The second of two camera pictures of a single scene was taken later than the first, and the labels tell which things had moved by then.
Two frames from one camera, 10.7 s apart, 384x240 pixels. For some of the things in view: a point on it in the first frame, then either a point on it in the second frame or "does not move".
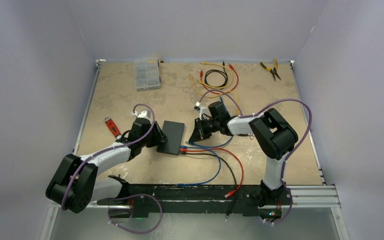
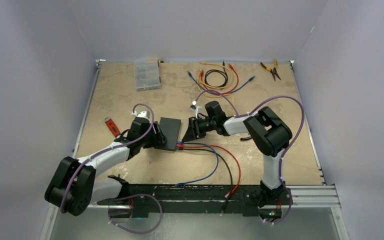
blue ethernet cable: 202,146 -> 217,94
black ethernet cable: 213,70 does not move
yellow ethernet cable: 212,87 does not move
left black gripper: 158,137 does not move
